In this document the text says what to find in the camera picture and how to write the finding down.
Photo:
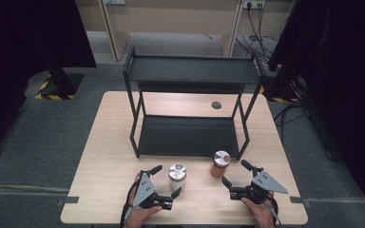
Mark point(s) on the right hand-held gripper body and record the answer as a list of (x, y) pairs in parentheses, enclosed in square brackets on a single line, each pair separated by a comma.
[(266, 183)]

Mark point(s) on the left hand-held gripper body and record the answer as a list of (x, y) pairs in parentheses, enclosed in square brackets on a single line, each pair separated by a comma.
[(144, 190)]

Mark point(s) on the glass jar of white powder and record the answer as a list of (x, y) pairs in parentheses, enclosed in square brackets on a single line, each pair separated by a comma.
[(177, 175)]

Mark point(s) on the glass jar of orange powder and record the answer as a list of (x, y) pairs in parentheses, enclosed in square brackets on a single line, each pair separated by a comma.
[(220, 164)]

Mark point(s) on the black two-tier metal rack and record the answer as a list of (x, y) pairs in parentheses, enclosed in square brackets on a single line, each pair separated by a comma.
[(190, 71)]

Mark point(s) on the person's left hand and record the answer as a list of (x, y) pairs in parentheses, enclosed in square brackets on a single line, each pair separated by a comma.
[(139, 217)]

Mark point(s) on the person's right hand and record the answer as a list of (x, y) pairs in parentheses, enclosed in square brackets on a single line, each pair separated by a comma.
[(261, 213)]

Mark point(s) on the grey floor tape strip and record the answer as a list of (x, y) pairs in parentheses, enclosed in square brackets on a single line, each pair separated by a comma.
[(68, 200), (299, 201)]

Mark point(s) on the round grey table grommet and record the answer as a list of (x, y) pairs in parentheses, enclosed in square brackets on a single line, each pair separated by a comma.
[(216, 105)]

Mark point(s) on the black stand base hazard tape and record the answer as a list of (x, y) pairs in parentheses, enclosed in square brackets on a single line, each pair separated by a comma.
[(61, 84), (282, 88)]

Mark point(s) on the black curtain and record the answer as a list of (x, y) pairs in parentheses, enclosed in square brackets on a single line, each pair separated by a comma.
[(12, 47), (345, 63)]

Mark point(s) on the beige cabinet frame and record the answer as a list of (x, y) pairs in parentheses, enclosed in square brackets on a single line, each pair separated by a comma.
[(171, 15)]

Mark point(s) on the white wall socket strip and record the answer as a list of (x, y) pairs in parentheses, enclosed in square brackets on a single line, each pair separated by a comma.
[(253, 3)]

